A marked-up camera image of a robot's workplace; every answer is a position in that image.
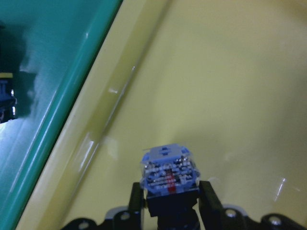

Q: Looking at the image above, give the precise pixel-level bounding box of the green push button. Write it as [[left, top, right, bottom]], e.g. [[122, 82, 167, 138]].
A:
[[0, 21, 18, 124]]

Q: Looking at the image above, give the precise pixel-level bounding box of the green plastic tray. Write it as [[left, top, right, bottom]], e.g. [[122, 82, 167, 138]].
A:
[[0, 0, 122, 230]]

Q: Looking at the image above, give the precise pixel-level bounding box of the yellow plastic tray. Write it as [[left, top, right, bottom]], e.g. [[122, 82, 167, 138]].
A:
[[17, 0, 307, 230]]

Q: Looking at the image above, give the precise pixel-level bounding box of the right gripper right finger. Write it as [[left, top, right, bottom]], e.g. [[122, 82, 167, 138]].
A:
[[199, 181, 306, 230]]

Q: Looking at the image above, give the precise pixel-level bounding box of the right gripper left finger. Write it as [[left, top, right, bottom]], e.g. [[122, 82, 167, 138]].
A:
[[63, 182, 144, 230]]

